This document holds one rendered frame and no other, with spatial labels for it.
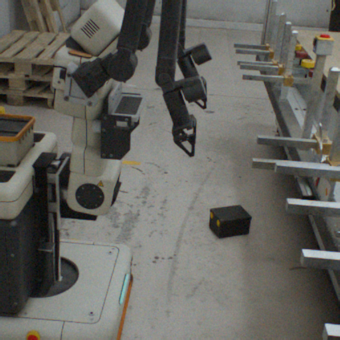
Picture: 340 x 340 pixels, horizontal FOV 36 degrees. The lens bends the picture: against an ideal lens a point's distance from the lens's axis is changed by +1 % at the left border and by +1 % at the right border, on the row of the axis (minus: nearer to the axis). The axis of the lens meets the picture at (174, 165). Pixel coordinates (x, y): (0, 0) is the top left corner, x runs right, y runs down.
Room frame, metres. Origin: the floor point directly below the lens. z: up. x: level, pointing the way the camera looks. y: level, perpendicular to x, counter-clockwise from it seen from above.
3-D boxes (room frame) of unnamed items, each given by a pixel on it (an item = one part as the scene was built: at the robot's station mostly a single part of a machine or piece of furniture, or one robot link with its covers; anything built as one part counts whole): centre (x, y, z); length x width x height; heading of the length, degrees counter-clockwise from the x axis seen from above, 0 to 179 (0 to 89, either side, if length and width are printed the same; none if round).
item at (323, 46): (2.32, -0.60, 1.18); 0.07 x 0.07 x 0.08; 89
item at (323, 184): (1.85, -0.57, 0.75); 0.26 x 0.01 x 0.10; 179
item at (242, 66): (3.28, -0.58, 0.84); 0.43 x 0.03 x 0.04; 89
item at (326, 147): (2.04, -0.60, 0.84); 0.14 x 0.06 x 0.05; 179
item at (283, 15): (3.56, -0.63, 0.90); 0.04 x 0.04 x 0.48; 89
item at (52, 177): (1.83, 0.33, 0.68); 0.28 x 0.27 x 0.25; 178
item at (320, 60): (2.33, -0.60, 0.93); 0.05 x 0.05 x 0.45; 89
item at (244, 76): (3.03, -0.58, 0.84); 0.43 x 0.03 x 0.04; 89
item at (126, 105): (1.76, 0.21, 0.99); 0.28 x 0.16 x 0.22; 178
